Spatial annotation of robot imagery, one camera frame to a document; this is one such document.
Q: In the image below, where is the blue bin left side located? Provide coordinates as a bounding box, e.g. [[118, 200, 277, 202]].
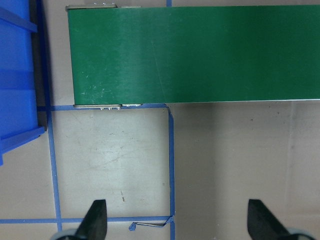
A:
[[0, 0, 45, 155]]

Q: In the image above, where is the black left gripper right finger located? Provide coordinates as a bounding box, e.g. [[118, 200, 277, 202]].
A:
[[247, 199, 290, 240]]

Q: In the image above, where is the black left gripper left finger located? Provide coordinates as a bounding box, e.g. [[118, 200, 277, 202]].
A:
[[76, 199, 108, 240]]

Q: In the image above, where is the green conveyor belt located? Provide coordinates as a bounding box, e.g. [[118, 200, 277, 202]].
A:
[[66, 5, 320, 106]]

